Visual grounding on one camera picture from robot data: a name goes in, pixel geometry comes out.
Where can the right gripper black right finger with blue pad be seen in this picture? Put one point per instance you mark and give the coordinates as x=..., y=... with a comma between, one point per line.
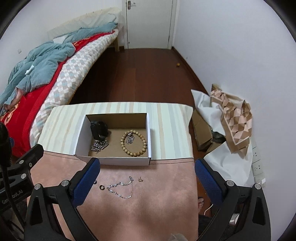
x=253, y=222

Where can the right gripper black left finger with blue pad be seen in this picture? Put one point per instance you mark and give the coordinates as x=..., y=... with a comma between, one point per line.
x=41, y=219

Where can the white cardboard jewelry box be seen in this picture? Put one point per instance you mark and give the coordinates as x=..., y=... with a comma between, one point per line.
x=116, y=152

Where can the white sheet pile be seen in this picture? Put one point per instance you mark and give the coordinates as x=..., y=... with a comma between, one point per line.
x=231, y=166

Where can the white power strip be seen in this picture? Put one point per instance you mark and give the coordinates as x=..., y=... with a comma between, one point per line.
x=257, y=166

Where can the pink striped table cloth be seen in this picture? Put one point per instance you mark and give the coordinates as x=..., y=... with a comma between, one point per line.
x=119, y=207

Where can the brown cardboard box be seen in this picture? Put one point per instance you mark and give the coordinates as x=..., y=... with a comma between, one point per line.
x=207, y=140

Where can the beige geometric patterned cloth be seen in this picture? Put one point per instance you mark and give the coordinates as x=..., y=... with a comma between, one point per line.
x=236, y=119

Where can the bed with red blanket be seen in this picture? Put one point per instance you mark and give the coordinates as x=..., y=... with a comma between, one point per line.
x=26, y=119

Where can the blue-grey quilt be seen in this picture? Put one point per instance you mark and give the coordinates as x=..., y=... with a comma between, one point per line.
x=40, y=65

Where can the white door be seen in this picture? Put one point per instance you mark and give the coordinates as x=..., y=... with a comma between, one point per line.
x=149, y=24

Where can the small silver charm in bracelet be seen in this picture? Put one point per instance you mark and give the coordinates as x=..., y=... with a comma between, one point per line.
x=129, y=138

